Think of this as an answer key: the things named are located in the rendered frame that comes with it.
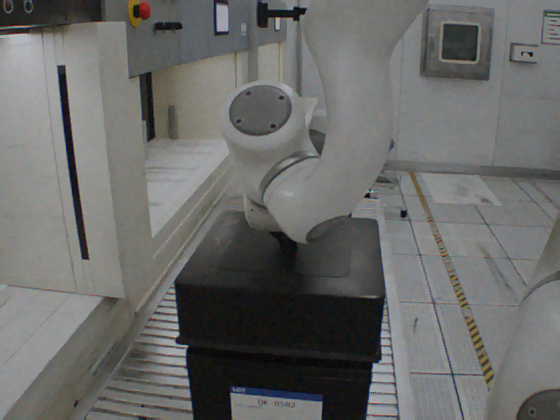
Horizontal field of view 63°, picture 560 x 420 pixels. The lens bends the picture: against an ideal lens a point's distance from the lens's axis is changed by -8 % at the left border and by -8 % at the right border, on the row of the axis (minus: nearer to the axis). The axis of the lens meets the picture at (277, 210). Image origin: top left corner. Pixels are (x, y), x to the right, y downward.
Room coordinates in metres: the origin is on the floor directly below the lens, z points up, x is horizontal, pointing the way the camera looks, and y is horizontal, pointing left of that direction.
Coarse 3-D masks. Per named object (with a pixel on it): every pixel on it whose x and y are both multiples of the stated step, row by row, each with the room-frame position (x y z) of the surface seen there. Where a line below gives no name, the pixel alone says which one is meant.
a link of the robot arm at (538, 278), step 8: (552, 232) 0.40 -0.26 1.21; (552, 240) 0.40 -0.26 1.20; (544, 248) 0.41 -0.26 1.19; (552, 248) 0.39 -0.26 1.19; (544, 256) 0.40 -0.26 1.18; (552, 256) 0.39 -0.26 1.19; (536, 264) 0.42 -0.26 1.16; (544, 264) 0.40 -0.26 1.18; (552, 264) 0.39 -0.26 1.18; (536, 272) 0.41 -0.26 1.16; (544, 272) 0.39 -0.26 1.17; (552, 272) 0.38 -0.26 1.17; (536, 280) 0.39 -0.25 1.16; (544, 280) 0.38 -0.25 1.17; (552, 280) 0.37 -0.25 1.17; (528, 288) 0.40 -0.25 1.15; (536, 288) 0.38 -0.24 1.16; (520, 304) 0.39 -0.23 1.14
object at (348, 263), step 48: (240, 240) 0.72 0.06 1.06; (288, 240) 0.67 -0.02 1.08; (336, 240) 0.72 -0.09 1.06; (192, 288) 0.58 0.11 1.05; (240, 288) 0.57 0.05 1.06; (288, 288) 0.57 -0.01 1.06; (336, 288) 0.57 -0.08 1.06; (384, 288) 0.57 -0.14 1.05; (192, 336) 0.58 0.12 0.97; (240, 336) 0.57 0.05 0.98; (288, 336) 0.56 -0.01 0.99; (336, 336) 0.55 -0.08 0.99
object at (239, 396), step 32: (192, 352) 0.62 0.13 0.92; (224, 352) 0.79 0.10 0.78; (192, 384) 0.59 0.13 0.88; (224, 384) 0.58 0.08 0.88; (256, 384) 0.57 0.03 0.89; (288, 384) 0.57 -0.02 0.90; (320, 384) 0.56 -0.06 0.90; (352, 384) 0.55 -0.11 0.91; (224, 416) 0.58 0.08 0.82; (256, 416) 0.57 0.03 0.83; (288, 416) 0.57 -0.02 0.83; (320, 416) 0.56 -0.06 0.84; (352, 416) 0.55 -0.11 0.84
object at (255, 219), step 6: (246, 204) 0.59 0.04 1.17; (246, 210) 0.60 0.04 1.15; (252, 210) 0.60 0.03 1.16; (246, 216) 0.62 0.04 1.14; (252, 216) 0.61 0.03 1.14; (258, 216) 0.61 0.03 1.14; (264, 216) 0.60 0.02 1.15; (270, 216) 0.60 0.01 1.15; (252, 222) 0.63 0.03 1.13; (258, 222) 0.62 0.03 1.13; (264, 222) 0.62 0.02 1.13; (270, 222) 0.61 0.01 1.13; (258, 228) 0.64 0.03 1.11; (264, 228) 0.64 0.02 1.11; (270, 228) 0.63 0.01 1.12; (276, 228) 0.63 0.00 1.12
